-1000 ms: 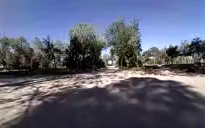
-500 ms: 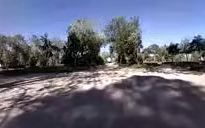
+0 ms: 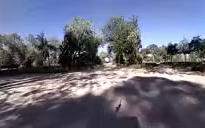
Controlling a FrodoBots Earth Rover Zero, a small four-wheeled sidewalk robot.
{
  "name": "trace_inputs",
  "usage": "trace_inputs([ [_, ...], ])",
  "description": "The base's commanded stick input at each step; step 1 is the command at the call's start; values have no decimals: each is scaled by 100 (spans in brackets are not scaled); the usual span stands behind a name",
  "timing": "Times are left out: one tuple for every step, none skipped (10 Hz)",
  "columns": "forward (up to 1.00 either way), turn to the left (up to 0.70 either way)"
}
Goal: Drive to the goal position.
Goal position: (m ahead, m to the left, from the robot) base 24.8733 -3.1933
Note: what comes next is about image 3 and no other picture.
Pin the pale dirt path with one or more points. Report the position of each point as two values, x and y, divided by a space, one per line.
90 83

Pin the broad dark green tree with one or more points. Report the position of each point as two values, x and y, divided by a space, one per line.
78 43

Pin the tall light green tree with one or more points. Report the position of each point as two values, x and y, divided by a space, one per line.
123 40

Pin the robot's own part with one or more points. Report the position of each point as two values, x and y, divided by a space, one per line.
118 106

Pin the low dark hedge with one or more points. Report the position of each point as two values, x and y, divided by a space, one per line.
40 70

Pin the row of pale trees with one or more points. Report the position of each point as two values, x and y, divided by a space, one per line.
20 50

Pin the row of dark trees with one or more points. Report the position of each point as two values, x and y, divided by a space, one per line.
190 48

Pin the low dark wall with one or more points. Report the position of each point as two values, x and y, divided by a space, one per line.
183 65

